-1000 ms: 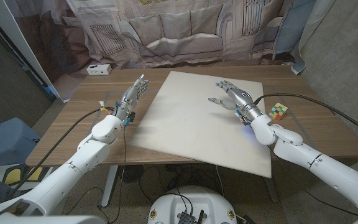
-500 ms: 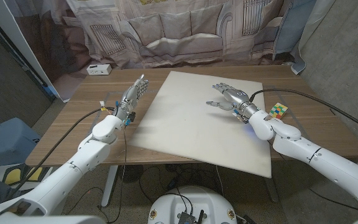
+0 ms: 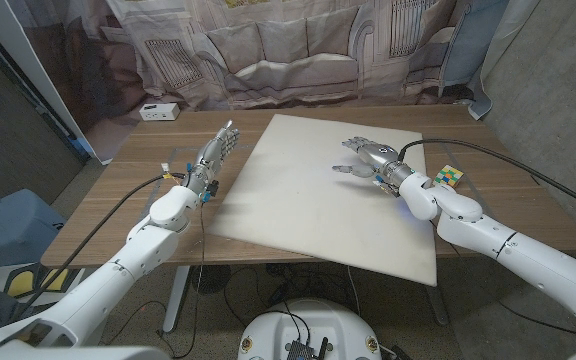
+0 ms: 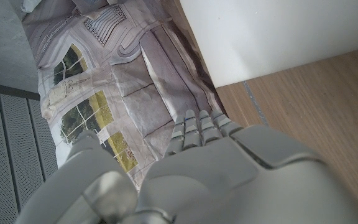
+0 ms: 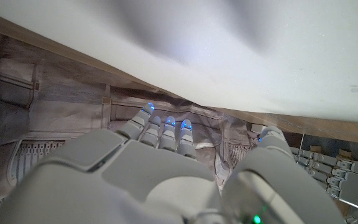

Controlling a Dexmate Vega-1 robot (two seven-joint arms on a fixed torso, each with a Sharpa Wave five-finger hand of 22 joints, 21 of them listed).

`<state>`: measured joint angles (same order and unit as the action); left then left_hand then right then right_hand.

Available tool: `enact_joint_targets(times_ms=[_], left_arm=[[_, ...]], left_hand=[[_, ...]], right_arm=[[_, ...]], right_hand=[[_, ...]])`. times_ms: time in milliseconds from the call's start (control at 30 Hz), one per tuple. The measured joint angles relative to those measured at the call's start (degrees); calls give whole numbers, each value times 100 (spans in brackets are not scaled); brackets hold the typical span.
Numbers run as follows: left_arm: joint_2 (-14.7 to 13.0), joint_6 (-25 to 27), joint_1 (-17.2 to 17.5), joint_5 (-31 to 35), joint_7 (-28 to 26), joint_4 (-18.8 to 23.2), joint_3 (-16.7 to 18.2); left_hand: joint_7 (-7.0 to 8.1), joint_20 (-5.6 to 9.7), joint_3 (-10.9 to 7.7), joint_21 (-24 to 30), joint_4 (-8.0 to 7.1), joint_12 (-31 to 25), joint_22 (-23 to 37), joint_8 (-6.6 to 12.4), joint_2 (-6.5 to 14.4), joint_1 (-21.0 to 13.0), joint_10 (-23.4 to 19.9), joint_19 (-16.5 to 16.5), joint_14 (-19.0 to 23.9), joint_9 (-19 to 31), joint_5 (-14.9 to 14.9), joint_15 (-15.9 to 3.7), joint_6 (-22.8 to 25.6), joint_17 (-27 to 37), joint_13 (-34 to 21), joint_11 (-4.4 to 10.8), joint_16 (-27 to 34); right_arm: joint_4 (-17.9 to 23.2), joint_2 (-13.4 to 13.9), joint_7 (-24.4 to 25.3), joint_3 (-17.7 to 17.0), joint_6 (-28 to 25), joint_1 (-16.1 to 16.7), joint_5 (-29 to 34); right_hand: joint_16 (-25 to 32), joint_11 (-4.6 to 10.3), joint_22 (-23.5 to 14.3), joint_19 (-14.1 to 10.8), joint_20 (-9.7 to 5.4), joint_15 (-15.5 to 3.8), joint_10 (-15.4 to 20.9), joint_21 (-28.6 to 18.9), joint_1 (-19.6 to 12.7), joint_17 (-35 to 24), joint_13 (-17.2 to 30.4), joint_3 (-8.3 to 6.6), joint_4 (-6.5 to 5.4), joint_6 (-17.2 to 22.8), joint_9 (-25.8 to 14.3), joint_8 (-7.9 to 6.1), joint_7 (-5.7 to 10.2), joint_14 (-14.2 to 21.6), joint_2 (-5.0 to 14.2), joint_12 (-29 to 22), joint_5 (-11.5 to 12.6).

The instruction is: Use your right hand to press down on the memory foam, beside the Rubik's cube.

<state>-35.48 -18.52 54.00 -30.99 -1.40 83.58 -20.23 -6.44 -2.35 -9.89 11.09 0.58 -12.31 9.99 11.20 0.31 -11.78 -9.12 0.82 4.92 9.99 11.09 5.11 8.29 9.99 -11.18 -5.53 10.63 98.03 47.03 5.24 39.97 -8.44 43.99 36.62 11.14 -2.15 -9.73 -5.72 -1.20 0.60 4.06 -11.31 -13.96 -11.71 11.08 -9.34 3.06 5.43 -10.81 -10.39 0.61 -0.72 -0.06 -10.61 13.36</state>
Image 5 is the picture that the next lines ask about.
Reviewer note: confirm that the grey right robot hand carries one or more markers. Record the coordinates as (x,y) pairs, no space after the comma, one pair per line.
(154,177)

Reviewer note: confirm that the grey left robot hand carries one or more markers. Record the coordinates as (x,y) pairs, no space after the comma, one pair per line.
(337,174)

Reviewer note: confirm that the white memory foam sheet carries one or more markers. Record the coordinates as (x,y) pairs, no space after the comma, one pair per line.
(216,53)

